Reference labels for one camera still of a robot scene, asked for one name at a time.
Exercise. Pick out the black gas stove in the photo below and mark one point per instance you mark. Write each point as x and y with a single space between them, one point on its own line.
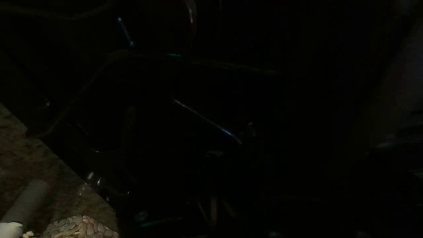
227 118

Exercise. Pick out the clear container of pasta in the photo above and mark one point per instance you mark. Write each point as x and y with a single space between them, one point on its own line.
78 227

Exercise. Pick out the grey cylindrical roll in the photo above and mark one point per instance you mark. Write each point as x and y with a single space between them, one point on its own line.
26 204

